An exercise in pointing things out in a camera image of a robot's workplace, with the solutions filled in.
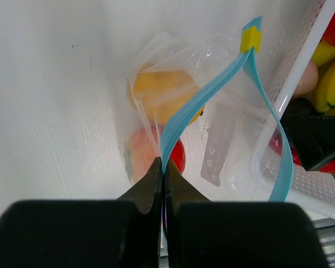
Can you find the clear zip top bag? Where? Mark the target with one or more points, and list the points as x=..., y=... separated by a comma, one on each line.
x=227, y=140

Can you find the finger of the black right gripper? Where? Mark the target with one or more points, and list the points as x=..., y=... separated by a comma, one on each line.
x=313, y=138

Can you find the white perforated plastic basket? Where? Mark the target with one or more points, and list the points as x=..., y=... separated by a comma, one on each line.
x=291, y=35

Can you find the yellow banana bunch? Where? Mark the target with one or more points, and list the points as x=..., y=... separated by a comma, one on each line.
x=324, y=93

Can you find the orange red tomato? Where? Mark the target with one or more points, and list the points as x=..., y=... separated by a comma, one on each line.
x=141, y=148

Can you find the pink peach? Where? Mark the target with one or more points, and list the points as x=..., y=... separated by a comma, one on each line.
x=308, y=80

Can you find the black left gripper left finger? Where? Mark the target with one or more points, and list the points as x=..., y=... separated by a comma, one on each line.
x=124, y=232

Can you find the yellow orange fruit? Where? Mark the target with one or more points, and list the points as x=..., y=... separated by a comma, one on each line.
x=160, y=94

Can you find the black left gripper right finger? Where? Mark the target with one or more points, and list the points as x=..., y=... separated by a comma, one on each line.
x=203, y=233

